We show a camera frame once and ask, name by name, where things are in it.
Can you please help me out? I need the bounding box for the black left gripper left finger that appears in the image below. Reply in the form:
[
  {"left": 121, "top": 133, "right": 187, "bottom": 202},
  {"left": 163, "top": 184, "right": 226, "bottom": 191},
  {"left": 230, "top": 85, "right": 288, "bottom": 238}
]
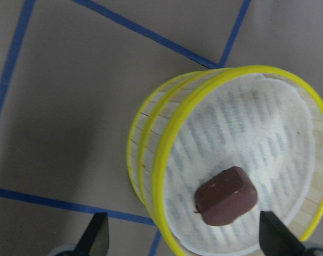
[{"left": 51, "top": 212, "right": 109, "bottom": 255}]

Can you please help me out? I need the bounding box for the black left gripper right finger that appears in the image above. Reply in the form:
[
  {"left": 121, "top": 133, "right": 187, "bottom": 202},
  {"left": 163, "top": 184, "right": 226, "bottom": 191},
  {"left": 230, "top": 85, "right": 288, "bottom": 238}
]
[{"left": 259, "top": 211, "right": 323, "bottom": 256}]

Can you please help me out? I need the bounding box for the brown bun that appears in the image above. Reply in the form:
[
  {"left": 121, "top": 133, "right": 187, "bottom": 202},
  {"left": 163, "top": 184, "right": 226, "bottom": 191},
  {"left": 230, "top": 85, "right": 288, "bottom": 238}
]
[{"left": 194, "top": 166, "right": 258, "bottom": 227}]

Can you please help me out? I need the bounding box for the yellow steamer basket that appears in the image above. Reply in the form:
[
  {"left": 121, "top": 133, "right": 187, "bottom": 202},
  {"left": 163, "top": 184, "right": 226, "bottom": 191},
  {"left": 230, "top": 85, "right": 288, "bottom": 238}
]
[
  {"left": 126, "top": 71, "right": 198, "bottom": 205},
  {"left": 136, "top": 66, "right": 323, "bottom": 255}
]

